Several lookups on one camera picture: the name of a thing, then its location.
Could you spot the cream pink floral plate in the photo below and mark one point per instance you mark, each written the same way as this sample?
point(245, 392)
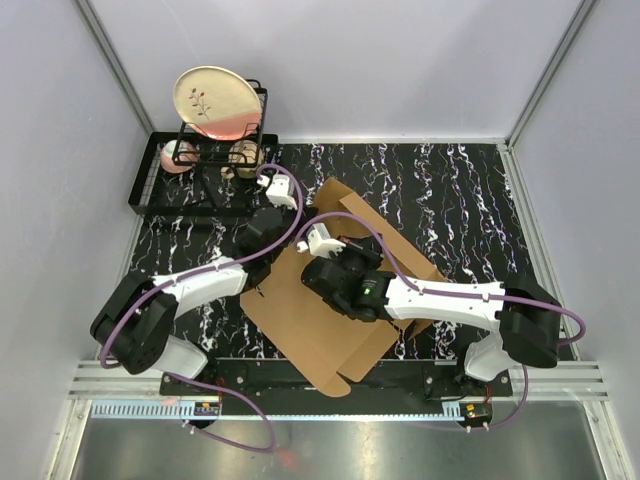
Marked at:
point(217, 103)

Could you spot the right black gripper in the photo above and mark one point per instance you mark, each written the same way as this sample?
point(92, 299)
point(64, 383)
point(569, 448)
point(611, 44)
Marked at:
point(368, 248)

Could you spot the brown cardboard box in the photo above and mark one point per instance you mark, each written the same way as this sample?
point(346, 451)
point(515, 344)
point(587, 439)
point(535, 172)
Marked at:
point(327, 348)

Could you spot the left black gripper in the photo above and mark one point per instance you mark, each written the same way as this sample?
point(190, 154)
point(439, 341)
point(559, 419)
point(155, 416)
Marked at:
point(286, 212)

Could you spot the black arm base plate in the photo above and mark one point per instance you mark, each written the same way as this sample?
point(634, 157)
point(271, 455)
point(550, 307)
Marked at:
point(423, 379)

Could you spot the black wire dish rack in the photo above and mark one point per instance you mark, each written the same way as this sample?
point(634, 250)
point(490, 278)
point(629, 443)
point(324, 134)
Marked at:
point(201, 191)

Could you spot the right small control box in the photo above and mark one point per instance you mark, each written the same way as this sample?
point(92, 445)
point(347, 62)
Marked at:
point(478, 412)

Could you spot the small control box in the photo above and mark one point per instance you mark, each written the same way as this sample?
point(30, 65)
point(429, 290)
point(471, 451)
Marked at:
point(206, 409)
point(478, 412)

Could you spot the slotted aluminium rail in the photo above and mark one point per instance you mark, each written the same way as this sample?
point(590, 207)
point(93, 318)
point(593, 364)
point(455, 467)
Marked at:
point(183, 410)

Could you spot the left small control box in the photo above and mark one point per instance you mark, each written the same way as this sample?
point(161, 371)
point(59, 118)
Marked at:
point(206, 409)

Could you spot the pink white ceramic cup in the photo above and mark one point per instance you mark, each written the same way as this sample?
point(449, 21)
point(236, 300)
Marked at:
point(178, 157)

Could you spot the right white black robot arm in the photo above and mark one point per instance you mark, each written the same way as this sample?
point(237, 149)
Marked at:
point(520, 317)

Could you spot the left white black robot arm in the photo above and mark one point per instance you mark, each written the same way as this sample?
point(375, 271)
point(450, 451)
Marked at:
point(135, 326)

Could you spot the beige ceramic cup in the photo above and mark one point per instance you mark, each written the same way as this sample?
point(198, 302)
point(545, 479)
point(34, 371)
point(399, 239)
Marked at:
point(243, 152)

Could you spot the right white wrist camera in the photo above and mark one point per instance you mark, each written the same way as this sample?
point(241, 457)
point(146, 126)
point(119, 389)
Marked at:
point(319, 243)

